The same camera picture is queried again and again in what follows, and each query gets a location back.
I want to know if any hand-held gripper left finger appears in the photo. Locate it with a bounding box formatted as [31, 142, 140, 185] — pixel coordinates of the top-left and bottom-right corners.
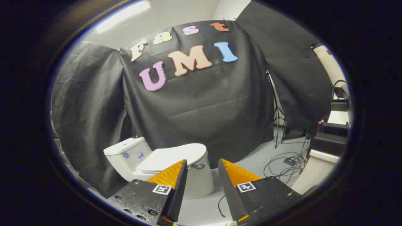
[107, 159, 188, 226]

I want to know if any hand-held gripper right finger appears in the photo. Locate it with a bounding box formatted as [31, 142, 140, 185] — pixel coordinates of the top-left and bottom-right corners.
[218, 159, 303, 225]

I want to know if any white toilet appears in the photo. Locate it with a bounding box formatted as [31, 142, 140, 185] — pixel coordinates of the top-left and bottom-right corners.
[104, 137, 215, 200]

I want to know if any black backdrop cloth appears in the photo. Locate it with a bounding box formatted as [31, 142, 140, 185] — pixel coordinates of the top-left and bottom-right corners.
[119, 20, 275, 169]

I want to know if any white box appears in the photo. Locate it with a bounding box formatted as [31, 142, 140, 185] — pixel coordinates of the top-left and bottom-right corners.
[291, 149, 341, 195]

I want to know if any black tripod stand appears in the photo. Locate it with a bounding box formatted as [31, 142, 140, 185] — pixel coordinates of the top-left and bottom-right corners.
[265, 70, 287, 149]

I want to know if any plain black smooth cloth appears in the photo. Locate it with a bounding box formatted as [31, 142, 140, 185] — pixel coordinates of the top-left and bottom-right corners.
[236, 2, 333, 140]

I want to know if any white upright panel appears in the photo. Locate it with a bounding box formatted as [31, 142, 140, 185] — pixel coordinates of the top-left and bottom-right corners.
[311, 44, 348, 94]

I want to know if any short black cable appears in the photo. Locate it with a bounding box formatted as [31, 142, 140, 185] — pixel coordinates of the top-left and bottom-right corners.
[218, 195, 227, 218]

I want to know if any tangle of thin cables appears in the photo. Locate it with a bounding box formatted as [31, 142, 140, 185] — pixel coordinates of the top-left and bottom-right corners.
[263, 129, 312, 186]

